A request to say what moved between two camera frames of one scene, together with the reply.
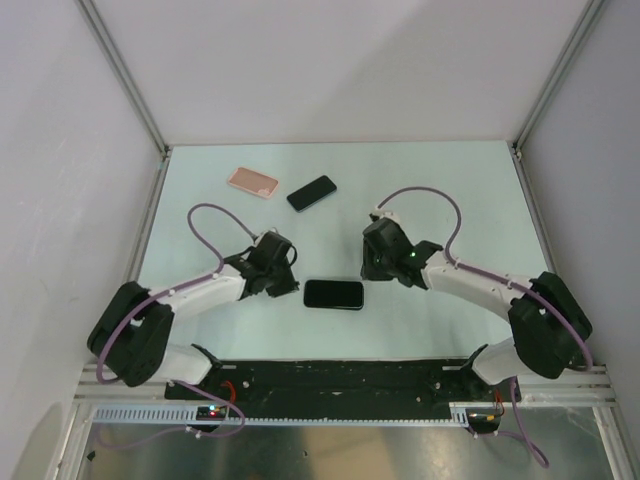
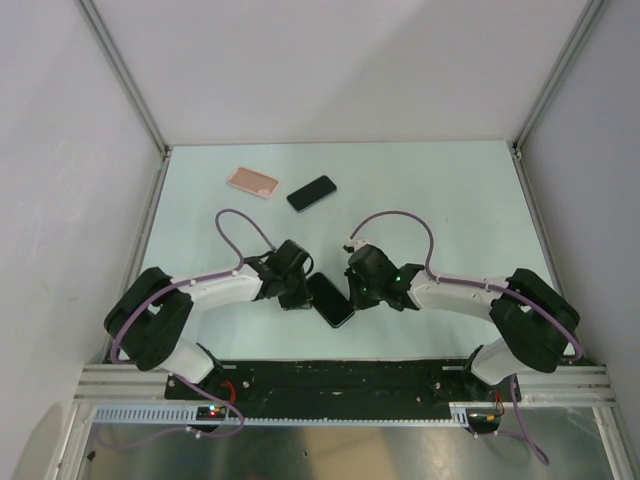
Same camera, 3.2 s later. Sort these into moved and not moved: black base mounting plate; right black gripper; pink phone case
Moved: right black gripper
Not moved: black base mounting plate; pink phone case
